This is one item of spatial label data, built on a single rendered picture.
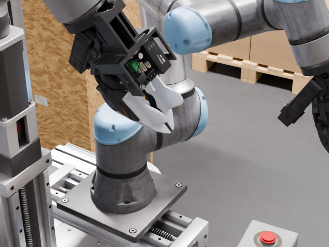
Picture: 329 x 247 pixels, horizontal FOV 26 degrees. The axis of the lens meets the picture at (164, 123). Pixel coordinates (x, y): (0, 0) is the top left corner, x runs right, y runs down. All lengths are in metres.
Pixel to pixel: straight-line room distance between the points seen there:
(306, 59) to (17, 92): 0.53
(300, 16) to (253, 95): 2.96
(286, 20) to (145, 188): 0.63
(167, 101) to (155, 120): 0.04
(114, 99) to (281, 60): 3.19
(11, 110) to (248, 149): 2.41
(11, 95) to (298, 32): 0.53
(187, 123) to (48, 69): 1.60
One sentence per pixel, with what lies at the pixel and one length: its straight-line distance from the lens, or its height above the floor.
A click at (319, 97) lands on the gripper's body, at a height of 1.48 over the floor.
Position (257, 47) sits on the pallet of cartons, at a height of 0.23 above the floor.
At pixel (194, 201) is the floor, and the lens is 3.29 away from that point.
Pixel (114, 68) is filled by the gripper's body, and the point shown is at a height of 1.68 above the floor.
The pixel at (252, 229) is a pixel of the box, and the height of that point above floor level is 0.93.
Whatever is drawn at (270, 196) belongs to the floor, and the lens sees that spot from 3.35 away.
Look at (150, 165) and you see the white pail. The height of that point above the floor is 0.37.
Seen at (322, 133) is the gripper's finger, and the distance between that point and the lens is 1.20.
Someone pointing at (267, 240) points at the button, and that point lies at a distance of 1.71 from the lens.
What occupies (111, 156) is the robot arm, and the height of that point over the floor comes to 1.18.
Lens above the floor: 2.09
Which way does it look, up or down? 33 degrees down
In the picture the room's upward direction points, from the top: straight up
